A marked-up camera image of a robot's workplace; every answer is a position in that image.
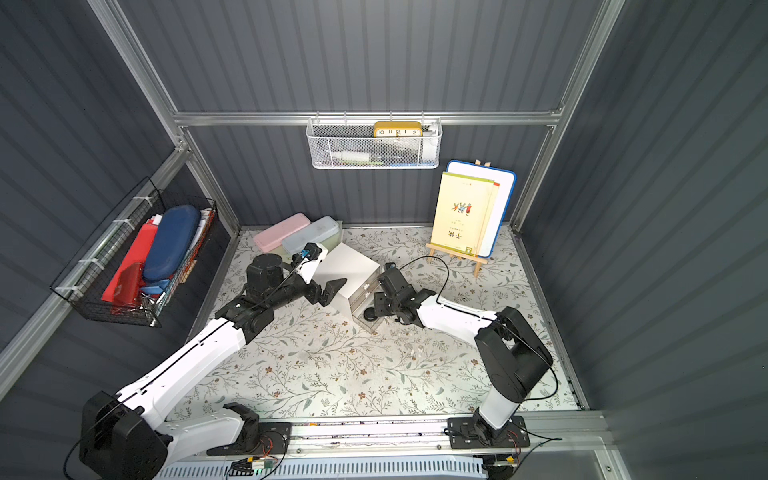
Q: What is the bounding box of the pink pencil case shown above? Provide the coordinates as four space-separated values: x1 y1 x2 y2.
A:
253 213 310 253

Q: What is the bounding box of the blue-framed whiteboard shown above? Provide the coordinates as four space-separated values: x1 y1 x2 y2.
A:
446 160 517 259

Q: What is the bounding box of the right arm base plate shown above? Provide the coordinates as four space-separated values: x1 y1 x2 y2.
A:
443 415 531 450

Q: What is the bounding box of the white wire wall basket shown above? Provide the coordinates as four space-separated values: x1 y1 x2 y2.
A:
306 117 443 170

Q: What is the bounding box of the yellow booklet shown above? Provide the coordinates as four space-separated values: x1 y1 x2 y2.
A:
430 171 502 257

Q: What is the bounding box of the black earphone case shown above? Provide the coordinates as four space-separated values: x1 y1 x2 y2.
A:
363 307 378 322

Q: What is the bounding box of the white drawer cabinet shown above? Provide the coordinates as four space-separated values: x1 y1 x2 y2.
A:
313 243 382 319

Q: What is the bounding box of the black wire side basket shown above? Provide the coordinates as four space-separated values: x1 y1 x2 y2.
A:
51 181 218 327

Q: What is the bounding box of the navy blue case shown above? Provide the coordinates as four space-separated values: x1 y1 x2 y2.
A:
143 204 201 284

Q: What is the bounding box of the grey-blue pencil case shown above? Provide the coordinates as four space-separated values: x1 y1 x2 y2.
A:
281 216 341 255

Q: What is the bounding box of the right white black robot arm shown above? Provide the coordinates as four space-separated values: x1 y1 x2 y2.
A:
371 264 554 434

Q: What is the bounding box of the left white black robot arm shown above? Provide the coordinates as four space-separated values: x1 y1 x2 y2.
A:
72 243 346 479

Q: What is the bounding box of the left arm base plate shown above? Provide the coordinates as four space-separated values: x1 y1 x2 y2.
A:
206 422 293 457

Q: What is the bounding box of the wooden easel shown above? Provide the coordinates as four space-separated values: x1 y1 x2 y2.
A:
425 158 490 278

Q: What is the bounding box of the yellow clock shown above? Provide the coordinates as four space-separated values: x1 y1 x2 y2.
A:
374 120 423 138

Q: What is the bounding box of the red folder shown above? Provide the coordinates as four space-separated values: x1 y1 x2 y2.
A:
101 216 159 308

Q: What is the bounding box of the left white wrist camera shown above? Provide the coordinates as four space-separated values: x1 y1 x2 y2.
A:
293 242 328 284

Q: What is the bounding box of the green book box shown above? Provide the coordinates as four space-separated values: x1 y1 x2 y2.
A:
269 231 342 262

